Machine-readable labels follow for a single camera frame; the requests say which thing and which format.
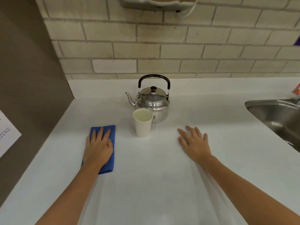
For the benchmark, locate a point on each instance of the brown cabinet side panel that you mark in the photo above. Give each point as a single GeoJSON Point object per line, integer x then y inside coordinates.
{"type": "Point", "coordinates": [28, 91]}

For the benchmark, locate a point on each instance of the person's left forearm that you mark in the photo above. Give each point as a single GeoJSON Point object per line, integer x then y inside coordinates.
{"type": "Point", "coordinates": [70, 196]}

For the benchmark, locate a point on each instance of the person's left middle finger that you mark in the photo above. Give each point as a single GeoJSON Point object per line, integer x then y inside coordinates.
{"type": "Point", "coordinates": [100, 134]}

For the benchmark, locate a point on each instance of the purple object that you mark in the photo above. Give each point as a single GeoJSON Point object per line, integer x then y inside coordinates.
{"type": "Point", "coordinates": [297, 41]}

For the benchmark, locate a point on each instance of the person's right hand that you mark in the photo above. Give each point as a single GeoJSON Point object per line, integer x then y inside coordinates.
{"type": "Point", "coordinates": [196, 147]}

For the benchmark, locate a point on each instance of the person's right middle finger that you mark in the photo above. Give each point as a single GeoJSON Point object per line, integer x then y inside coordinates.
{"type": "Point", "coordinates": [191, 132]}

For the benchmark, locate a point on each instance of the blue folded cloth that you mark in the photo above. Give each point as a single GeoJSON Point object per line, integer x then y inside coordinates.
{"type": "Point", "coordinates": [112, 149]}

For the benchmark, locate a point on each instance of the wall-mounted paper towel dispenser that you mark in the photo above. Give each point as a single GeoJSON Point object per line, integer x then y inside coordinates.
{"type": "Point", "coordinates": [159, 2]}

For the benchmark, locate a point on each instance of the white paper cup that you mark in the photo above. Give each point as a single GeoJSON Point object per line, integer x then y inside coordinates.
{"type": "Point", "coordinates": [142, 125]}

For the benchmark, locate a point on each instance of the person's right thumb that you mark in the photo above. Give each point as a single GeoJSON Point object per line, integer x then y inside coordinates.
{"type": "Point", "coordinates": [181, 142]}

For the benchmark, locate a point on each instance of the person's left little finger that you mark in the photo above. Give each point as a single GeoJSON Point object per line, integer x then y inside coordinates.
{"type": "Point", "coordinates": [88, 141]}

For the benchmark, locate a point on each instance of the person's left thumb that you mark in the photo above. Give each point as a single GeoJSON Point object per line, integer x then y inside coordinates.
{"type": "Point", "coordinates": [110, 144]}

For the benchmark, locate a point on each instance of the steel kettle lid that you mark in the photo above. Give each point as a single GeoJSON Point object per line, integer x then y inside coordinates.
{"type": "Point", "coordinates": [153, 94]}

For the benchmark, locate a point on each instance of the orange packet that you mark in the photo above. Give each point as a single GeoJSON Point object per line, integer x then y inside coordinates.
{"type": "Point", "coordinates": [297, 89]}

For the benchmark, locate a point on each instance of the person's right little finger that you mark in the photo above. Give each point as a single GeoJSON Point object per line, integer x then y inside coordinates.
{"type": "Point", "coordinates": [205, 138]}

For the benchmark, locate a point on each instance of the person's right forearm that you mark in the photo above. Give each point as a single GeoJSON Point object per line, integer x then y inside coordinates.
{"type": "Point", "coordinates": [246, 194]}

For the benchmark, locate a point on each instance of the white paper sheet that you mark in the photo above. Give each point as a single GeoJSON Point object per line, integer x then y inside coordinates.
{"type": "Point", "coordinates": [5, 135]}

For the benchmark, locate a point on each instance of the stainless steel sink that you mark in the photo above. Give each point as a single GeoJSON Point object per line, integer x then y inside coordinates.
{"type": "Point", "coordinates": [279, 119]}

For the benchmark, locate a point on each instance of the person's left hand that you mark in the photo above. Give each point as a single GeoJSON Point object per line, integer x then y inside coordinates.
{"type": "Point", "coordinates": [98, 152]}

